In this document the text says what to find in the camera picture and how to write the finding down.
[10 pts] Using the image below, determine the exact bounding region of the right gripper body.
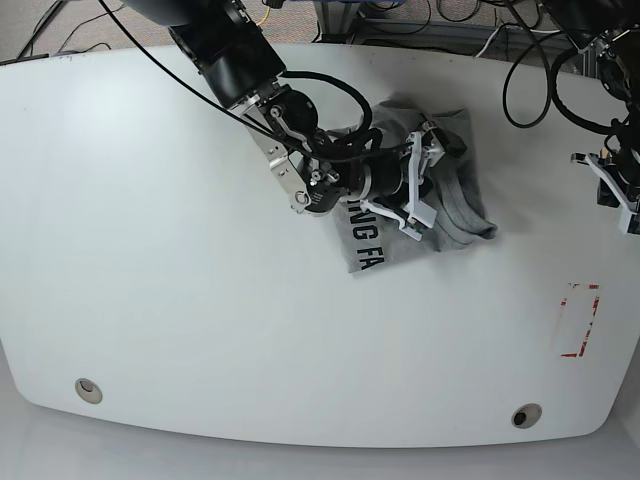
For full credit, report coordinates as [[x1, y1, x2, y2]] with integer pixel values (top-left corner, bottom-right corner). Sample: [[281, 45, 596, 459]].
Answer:
[[349, 120, 445, 229]]

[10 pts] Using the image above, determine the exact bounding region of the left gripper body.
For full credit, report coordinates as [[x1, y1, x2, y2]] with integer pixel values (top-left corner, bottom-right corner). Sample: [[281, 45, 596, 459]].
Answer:
[[571, 153, 639, 213]]

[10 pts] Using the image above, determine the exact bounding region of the grey t-shirt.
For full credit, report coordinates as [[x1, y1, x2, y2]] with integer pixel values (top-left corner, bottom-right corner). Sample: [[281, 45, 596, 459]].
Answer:
[[311, 99, 497, 274]]

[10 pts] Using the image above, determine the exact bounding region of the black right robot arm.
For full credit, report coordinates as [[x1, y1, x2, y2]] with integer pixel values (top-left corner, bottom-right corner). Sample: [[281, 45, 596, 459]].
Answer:
[[127, 1, 466, 239]]

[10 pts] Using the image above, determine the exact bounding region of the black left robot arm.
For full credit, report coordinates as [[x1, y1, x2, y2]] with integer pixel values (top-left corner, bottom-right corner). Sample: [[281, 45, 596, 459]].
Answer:
[[502, 1, 639, 235]]

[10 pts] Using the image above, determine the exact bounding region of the red tape rectangle marking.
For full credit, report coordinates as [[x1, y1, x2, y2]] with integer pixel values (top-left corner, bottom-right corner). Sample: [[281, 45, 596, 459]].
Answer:
[[554, 283, 602, 358]]

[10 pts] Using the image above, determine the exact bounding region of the right table grommet hole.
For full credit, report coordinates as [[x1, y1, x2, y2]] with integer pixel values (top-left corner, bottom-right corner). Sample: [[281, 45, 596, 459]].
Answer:
[[511, 403, 542, 429]]

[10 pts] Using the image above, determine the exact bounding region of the table grommet hole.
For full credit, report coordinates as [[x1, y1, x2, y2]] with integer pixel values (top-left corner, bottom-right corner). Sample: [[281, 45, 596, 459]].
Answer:
[[511, 403, 542, 429], [75, 378, 103, 405]]

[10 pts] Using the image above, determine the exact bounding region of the left table grommet hole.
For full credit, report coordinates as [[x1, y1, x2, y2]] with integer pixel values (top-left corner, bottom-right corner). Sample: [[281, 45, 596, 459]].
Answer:
[[75, 378, 103, 405]]

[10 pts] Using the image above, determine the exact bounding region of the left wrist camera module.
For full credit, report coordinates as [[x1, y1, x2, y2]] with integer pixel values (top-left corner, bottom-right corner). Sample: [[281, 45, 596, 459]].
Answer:
[[618, 209, 640, 235]]

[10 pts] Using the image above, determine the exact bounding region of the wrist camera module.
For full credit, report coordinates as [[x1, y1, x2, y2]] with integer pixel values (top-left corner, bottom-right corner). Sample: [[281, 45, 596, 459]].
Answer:
[[400, 217, 436, 241], [618, 209, 640, 235]]

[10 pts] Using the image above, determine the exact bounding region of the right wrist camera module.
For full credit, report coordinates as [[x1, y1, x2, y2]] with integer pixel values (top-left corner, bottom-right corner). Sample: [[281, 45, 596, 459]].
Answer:
[[400, 217, 436, 241]]

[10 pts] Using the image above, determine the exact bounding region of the white cable on floor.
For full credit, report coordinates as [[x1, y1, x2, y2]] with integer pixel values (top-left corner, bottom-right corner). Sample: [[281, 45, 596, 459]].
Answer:
[[474, 21, 571, 59]]

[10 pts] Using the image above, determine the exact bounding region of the aluminium frame structure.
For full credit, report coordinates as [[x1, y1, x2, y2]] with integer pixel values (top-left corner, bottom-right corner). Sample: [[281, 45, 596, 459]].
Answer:
[[312, 1, 571, 64]]

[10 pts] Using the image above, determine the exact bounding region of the yellow cable on floor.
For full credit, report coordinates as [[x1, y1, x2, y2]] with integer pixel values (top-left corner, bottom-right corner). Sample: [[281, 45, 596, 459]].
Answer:
[[257, 0, 281, 26]]

